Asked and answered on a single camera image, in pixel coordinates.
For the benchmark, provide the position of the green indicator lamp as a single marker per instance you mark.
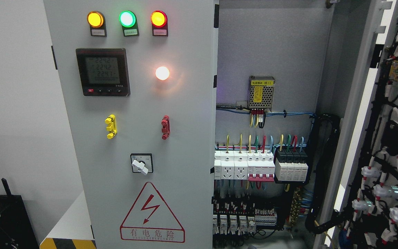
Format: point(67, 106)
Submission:
point(127, 19)

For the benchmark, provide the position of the red indicator lamp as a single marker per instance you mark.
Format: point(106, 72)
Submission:
point(158, 19)

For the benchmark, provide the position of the red terminal connector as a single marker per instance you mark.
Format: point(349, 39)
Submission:
point(165, 122)

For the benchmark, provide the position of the yellow terminal connector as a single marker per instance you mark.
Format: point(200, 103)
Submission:
point(111, 126)

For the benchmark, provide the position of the red electric warning sticker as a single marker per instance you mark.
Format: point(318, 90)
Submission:
point(151, 219)

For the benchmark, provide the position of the white socket breaker row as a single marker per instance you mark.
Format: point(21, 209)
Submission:
point(243, 165)

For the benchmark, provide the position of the yellow indicator lamp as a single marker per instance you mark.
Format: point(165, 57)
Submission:
point(95, 19)

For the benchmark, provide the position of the black white surge protector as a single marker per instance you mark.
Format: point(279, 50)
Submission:
point(291, 166)

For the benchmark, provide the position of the black digital power meter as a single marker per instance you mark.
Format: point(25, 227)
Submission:
point(103, 71)

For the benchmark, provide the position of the lower relay terminal row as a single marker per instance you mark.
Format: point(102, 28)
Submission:
point(241, 215)

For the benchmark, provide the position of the white glowing lamp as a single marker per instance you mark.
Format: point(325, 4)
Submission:
point(162, 73)

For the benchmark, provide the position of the metal mesh power supply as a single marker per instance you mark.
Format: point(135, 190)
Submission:
point(261, 92)

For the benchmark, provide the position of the grey cabinet door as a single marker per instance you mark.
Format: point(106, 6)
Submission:
point(187, 46)
point(360, 209)

